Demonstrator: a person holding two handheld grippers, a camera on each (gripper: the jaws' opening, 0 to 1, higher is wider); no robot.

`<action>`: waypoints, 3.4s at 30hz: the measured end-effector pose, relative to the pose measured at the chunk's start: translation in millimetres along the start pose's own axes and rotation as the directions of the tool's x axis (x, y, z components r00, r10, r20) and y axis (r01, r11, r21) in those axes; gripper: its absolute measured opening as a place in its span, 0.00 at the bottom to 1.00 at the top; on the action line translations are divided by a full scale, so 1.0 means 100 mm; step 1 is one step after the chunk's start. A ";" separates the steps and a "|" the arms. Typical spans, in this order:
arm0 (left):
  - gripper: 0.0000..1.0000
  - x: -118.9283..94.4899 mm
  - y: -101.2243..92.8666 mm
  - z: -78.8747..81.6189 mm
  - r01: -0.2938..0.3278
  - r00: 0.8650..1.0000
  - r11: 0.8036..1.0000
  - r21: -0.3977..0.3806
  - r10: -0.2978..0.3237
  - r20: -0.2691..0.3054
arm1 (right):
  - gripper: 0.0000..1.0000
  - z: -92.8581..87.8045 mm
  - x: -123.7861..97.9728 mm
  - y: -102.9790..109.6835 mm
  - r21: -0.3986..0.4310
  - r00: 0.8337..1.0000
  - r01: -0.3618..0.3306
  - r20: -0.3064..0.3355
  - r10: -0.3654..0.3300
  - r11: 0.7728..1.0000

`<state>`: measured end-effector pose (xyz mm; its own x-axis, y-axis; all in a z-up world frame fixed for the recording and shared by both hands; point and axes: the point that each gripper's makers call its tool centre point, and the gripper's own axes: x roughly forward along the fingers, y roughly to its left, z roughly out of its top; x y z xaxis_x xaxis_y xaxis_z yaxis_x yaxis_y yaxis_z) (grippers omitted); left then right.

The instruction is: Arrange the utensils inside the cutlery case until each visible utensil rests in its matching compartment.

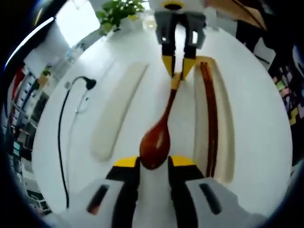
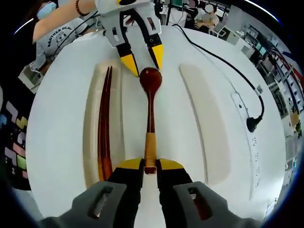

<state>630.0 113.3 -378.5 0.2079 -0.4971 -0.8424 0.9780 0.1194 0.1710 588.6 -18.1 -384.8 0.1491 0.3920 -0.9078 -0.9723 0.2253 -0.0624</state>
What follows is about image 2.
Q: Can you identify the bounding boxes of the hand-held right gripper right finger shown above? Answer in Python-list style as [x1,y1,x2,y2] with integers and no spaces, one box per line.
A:
[155,158,264,228]

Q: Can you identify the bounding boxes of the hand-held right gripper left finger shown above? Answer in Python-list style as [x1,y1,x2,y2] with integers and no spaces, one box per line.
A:
[39,158,145,228]

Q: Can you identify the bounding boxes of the dark red wooden spoon utensil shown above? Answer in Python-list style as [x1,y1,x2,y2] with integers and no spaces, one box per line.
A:
[139,67,163,175]

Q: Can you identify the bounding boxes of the dark red chopstick utensil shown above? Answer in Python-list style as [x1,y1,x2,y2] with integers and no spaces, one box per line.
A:
[103,66,114,181]
[97,66,110,182]

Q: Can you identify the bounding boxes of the beige cutlery case base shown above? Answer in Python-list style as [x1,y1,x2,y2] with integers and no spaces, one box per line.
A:
[82,59,126,189]

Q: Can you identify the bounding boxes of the black stand pole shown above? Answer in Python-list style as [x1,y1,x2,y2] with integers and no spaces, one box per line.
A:
[163,0,174,26]

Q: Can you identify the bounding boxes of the blue face mask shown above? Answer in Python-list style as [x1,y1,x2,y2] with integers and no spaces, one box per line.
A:
[37,1,57,21]

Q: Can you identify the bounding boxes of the person's grey printed t-shirt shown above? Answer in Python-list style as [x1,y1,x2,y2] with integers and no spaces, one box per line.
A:
[33,16,95,72]

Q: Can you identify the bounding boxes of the white chair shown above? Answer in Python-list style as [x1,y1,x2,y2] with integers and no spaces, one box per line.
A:
[210,23,230,38]

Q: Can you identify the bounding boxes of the white table socket panel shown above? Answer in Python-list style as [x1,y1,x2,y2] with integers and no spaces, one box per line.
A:
[230,91,264,201]

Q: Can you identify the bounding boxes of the white boxy object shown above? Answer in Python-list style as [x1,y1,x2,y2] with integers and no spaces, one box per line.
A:
[18,65,47,95]

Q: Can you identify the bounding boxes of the colourful patterned floor mat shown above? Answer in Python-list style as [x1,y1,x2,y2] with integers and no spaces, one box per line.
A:
[0,99,30,190]

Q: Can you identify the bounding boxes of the shelving with white bins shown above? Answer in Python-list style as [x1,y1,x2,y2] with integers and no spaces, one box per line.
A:
[239,23,304,133]

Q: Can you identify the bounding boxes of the brown bead bracelet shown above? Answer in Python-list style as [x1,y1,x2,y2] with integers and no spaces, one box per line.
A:
[75,0,91,17]

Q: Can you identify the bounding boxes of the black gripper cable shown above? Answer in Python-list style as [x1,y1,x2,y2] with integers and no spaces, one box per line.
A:
[53,10,100,60]

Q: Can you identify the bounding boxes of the black power cable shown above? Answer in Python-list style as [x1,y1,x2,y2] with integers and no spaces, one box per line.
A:
[171,23,266,133]

